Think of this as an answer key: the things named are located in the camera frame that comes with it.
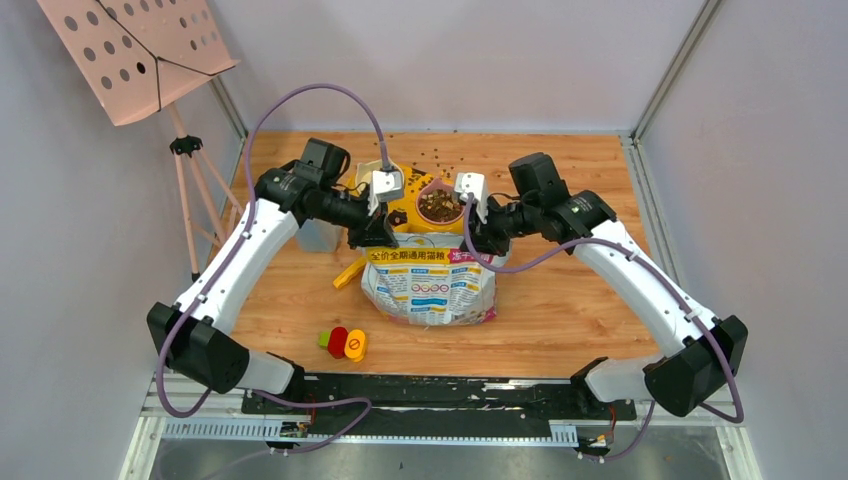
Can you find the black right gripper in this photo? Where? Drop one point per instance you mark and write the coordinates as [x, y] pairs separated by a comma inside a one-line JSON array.
[[485, 236]]

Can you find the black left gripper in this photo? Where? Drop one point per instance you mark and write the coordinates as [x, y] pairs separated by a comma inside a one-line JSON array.
[[374, 228]]

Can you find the yellow plastic scoop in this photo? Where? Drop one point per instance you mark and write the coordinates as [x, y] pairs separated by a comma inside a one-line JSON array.
[[350, 272]]

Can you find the pet food bag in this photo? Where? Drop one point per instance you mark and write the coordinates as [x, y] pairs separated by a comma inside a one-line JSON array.
[[427, 280]]

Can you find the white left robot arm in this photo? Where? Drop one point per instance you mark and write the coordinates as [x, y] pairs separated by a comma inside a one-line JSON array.
[[192, 334]]

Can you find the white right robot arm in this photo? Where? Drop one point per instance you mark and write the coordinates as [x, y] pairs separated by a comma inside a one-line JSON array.
[[699, 352]]

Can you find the yellow double pet bowl tray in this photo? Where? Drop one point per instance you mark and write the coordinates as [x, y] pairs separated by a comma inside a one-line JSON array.
[[403, 216]]

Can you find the cream cat-ear bowl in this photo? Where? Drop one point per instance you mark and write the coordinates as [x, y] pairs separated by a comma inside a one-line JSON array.
[[362, 177]]

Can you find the translucent blue plastic container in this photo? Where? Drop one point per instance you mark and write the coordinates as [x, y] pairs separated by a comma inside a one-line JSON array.
[[318, 236]]

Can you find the brown kibble in pink bowl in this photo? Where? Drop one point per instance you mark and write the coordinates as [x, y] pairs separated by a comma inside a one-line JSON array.
[[439, 206]]

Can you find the pink cat-ear bowl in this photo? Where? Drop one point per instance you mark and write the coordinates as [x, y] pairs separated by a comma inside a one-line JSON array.
[[433, 185]]

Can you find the spilled kibble on table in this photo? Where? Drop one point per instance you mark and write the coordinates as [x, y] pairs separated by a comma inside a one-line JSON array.
[[433, 153]]

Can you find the red yellow green toy block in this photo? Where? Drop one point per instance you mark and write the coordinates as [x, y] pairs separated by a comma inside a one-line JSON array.
[[341, 342]]

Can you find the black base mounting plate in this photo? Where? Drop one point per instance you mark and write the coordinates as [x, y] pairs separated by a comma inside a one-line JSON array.
[[462, 407]]

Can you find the pink perforated music stand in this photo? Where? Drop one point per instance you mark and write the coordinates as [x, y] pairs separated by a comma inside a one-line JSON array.
[[140, 58]]

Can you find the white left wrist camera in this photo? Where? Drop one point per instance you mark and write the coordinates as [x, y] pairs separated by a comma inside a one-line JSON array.
[[385, 187]]

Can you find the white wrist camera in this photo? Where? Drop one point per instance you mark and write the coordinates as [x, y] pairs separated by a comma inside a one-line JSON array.
[[472, 189], [385, 187]]

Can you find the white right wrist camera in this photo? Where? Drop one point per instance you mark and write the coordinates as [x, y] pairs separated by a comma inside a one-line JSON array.
[[472, 189]]

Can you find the aluminium frame rail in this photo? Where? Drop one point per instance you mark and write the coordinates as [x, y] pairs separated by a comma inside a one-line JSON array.
[[245, 416]]

